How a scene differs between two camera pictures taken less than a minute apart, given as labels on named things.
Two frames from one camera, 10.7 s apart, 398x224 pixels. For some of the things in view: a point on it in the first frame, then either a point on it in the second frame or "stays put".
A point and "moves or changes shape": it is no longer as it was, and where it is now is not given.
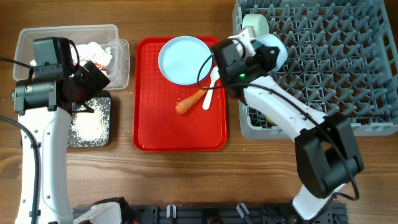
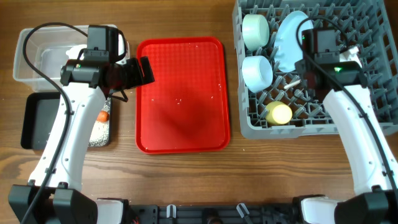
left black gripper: [94, 79] to [137, 73]
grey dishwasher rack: [342, 55] stays put
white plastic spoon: [214, 75] to [291, 84]
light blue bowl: [270, 40] moves or changes shape
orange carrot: [185, 104] to [103, 116]
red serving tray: [157, 126] stays put
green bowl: [259, 22] stays put
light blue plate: [185, 60] to [287, 48]
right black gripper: [270, 55] to [311, 86]
